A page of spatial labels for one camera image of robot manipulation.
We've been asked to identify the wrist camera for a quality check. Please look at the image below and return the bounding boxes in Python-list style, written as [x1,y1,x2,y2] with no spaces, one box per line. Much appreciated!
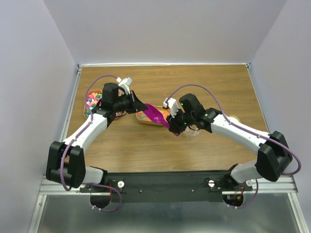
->
[162,98,180,118]
[116,77,133,94]

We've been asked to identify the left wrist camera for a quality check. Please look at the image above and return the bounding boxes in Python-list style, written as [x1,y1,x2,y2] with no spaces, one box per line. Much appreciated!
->
[116,77,133,94]

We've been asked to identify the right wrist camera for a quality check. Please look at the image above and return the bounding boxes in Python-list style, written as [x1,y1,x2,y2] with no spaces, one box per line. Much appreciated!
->
[162,98,180,118]

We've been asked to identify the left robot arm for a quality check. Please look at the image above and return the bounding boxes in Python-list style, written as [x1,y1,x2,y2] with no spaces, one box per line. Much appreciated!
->
[46,83,148,192]

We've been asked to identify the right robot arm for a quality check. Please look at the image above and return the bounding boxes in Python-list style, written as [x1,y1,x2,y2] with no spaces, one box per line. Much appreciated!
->
[163,94,293,190]

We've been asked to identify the clear plastic cup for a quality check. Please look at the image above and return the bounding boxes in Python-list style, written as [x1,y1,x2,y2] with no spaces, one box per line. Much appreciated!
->
[182,127,200,139]

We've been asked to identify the orange tray of star candies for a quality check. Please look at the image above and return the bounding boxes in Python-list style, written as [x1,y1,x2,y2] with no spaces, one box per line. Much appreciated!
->
[136,106,170,126]

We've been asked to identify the magenta plastic scoop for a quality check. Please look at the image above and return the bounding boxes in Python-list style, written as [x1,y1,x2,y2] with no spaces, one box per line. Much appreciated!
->
[143,103,169,129]

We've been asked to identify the aluminium frame rail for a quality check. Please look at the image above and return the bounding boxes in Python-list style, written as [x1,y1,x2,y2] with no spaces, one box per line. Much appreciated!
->
[29,171,309,233]

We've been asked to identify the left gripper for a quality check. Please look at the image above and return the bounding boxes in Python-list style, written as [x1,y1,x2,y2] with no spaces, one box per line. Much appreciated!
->
[114,90,148,114]

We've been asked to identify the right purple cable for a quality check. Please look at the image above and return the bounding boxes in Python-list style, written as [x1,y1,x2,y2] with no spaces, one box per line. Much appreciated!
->
[167,83,302,209]

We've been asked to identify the white round lid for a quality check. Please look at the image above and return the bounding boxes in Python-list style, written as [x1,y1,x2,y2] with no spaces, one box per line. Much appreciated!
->
[228,116,240,122]

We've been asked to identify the pink tray of wrapped candies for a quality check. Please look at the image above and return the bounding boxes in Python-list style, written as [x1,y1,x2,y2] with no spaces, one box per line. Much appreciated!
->
[83,90,102,118]

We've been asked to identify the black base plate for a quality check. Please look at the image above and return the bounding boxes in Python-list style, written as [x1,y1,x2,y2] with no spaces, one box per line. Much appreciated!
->
[81,171,258,203]

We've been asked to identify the pink tray of lollipops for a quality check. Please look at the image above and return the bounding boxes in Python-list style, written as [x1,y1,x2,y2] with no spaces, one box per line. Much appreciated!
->
[115,111,127,119]

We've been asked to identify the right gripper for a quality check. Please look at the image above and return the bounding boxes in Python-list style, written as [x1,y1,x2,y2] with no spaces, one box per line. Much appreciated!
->
[166,106,195,135]

